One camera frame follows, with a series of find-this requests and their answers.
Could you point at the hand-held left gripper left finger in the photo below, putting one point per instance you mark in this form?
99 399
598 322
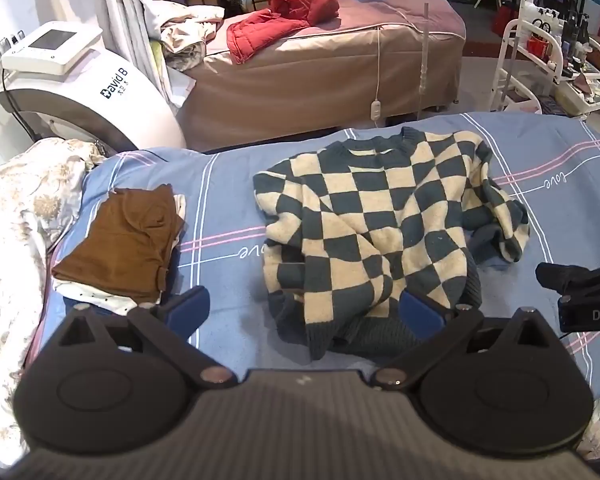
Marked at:
189 307

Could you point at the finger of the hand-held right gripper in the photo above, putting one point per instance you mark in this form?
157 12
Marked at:
575 277

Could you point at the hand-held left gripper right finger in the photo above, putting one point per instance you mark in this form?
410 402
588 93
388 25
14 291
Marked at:
421 316

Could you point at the checkered knit sweater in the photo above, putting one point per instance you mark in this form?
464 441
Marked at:
375 230

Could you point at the white dotted garment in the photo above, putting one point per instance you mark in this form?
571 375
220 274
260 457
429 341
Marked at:
107 302

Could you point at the brown folded garment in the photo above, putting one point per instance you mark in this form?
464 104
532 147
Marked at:
122 245

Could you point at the blue striped bedsheet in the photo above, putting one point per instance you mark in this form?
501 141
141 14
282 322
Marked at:
230 200

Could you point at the white trolley cart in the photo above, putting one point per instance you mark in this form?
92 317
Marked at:
572 87

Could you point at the floral quilt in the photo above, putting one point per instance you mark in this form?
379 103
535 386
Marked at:
20 220

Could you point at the red box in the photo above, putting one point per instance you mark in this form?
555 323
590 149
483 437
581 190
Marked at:
537 47

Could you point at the white beauty machine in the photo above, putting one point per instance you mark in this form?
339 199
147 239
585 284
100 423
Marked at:
85 95

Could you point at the brown massage bed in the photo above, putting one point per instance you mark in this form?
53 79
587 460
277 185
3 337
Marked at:
305 85

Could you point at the crumpled beige blanket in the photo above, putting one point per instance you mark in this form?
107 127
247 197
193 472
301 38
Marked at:
185 35

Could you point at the white pump bottle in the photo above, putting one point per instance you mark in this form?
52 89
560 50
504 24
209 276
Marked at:
530 7

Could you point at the metal stand pole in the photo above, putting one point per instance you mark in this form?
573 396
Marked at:
424 35

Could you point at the red padded jacket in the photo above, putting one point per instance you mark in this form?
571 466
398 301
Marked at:
275 17

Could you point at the mauve bed cover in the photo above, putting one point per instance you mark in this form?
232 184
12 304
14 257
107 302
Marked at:
410 10

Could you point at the white curtain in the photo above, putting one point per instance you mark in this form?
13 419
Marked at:
120 5

